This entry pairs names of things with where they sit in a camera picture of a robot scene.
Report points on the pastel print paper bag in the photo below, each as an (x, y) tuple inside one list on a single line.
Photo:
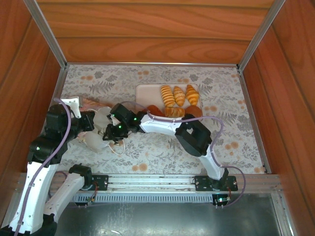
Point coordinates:
[(94, 141)]

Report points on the fake reddish brown bun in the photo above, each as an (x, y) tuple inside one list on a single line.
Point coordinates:
[(155, 110)]

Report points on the fake striped yellow bread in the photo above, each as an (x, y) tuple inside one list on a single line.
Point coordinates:
[(167, 96)]

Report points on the fake braided glazed bread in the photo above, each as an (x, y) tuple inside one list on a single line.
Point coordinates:
[(174, 112)]

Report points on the fake round brown bun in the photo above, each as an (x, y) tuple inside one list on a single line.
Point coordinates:
[(194, 110)]

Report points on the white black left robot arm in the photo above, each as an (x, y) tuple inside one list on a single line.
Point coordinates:
[(34, 191)]

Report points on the beige plastic tray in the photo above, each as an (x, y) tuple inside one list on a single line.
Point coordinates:
[(147, 94)]

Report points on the floral print table cover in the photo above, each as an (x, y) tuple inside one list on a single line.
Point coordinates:
[(152, 152)]

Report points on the shiny metal sheet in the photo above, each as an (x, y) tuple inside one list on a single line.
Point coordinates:
[(172, 221)]

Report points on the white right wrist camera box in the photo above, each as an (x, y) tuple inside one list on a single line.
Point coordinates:
[(115, 121)]

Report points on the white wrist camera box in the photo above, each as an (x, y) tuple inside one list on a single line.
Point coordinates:
[(115, 121), (72, 105)]

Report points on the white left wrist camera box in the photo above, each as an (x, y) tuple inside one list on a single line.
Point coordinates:
[(72, 105)]

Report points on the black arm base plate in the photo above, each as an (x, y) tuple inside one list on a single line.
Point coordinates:
[(201, 183), (101, 183)]

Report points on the aluminium table back rail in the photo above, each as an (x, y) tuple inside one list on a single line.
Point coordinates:
[(147, 64)]

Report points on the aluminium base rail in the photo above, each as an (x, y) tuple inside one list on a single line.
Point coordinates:
[(147, 180)]

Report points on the aluminium frame post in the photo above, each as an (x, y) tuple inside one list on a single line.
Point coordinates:
[(44, 29), (280, 214), (9, 209), (263, 27)]

